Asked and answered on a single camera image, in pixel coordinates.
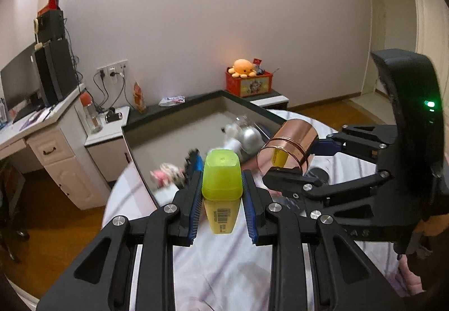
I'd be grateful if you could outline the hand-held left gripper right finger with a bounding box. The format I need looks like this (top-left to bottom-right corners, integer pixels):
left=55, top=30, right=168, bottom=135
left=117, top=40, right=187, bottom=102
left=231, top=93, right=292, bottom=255
left=242, top=171, right=402, bottom=311

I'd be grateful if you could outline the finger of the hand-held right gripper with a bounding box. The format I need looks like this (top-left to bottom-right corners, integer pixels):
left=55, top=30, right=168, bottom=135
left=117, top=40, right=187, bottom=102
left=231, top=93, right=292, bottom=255
left=263, top=166, right=393, bottom=209
left=310, top=124, right=399, bottom=161

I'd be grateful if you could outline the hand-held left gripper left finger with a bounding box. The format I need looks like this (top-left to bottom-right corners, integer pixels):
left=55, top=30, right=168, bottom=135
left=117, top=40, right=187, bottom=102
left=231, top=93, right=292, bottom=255
left=37, top=151, right=205, bottom=311

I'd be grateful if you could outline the copper tape roll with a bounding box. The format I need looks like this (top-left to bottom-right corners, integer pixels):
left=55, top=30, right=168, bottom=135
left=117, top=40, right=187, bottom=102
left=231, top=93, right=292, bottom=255
left=257, top=119, right=319, bottom=180

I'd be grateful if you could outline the yellow bottle with green cap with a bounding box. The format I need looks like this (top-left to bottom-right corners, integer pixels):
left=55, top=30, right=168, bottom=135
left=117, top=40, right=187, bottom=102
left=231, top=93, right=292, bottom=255
left=201, top=149, right=243, bottom=236

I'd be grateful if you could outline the pink block toy figure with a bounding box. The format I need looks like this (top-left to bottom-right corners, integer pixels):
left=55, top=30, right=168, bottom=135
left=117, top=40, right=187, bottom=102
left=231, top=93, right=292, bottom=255
left=150, top=163, right=186, bottom=189

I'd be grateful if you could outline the dark rimmed pink storage box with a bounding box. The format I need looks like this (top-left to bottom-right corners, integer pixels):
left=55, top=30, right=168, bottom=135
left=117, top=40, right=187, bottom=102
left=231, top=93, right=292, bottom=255
left=121, top=90, right=292, bottom=208

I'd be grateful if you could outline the person's right hand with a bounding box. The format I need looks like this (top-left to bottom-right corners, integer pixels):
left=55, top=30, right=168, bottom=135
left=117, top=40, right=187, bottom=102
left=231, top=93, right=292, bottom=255
left=417, top=214, right=449, bottom=238

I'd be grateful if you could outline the white silver toy figure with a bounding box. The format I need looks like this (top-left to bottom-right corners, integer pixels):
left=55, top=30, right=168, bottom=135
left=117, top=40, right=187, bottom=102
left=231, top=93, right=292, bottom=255
left=221, top=116, right=267, bottom=161

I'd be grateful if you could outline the white striped tablecloth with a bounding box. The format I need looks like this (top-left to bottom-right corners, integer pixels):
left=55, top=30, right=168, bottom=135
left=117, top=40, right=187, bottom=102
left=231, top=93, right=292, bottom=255
left=102, top=111, right=407, bottom=311

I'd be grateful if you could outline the white side cabinet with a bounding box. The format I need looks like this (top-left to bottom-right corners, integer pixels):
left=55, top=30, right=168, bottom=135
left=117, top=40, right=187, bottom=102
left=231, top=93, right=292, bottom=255
left=84, top=106, right=131, bottom=182

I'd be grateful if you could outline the low black topped cabinet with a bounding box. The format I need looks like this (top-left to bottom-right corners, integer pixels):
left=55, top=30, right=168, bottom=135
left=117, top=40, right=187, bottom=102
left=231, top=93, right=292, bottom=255
left=125, top=88, right=290, bottom=127

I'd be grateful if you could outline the white plastic package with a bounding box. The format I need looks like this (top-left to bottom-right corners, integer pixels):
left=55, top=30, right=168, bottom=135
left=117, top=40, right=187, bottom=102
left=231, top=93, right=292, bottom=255
left=159, top=96, right=186, bottom=107

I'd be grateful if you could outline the red printed toy box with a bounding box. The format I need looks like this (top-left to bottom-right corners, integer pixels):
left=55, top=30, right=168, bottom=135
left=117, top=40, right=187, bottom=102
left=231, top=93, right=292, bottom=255
left=225, top=70, right=274, bottom=98

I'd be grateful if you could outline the orange snack bag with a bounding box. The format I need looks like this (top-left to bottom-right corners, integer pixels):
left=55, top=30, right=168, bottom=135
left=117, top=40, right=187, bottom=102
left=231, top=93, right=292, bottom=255
left=132, top=81, right=147, bottom=113

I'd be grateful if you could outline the white door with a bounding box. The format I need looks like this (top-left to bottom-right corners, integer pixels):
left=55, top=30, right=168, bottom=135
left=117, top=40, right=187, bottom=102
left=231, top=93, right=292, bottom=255
left=365, top=0, right=386, bottom=94

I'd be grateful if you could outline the orange octopus plush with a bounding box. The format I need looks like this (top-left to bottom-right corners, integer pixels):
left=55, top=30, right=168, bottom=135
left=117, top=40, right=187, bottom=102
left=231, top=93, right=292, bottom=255
left=228, top=58, right=259, bottom=79

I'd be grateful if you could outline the pink patterned blanket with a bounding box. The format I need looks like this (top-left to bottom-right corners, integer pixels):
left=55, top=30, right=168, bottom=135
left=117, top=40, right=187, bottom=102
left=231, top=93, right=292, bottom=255
left=400, top=255, right=436, bottom=296

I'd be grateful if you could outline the white desk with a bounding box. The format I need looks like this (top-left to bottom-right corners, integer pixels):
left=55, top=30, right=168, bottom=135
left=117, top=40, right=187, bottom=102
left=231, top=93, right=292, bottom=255
left=0, top=83, right=113, bottom=210

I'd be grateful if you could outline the orange capped water bottle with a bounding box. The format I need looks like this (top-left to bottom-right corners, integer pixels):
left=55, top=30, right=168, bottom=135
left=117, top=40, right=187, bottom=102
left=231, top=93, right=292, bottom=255
left=80, top=92, right=103, bottom=134

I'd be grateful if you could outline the stack of papers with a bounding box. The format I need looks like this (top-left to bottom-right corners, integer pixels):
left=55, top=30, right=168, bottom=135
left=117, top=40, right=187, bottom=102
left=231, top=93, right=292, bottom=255
left=19, top=107, right=57, bottom=131

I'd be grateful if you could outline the black office chair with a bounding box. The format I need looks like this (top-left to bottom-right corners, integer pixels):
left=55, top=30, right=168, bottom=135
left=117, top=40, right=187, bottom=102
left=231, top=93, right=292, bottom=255
left=0, top=160, right=30, bottom=262

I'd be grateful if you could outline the black speaker stack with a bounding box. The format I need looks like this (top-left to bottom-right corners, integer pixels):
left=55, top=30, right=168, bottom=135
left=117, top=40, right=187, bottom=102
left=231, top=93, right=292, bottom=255
left=33, top=38, right=78, bottom=106

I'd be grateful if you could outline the black computer monitor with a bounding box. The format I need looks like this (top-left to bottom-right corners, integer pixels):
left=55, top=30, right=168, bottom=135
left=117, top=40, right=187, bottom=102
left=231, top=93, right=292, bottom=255
left=0, top=42, right=41, bottom=111

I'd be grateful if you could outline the black power cable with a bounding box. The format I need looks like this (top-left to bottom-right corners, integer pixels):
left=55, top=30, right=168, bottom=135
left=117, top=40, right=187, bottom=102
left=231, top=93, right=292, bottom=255
left=93, top=72, right=110, bottom=111
left=105, top=72, right=127, bottom=110

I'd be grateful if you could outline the white wall power outlet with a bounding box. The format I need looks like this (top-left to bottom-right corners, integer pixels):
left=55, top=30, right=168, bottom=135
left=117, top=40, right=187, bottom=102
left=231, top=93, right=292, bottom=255
left=96, top=59, right=129, bottom=77

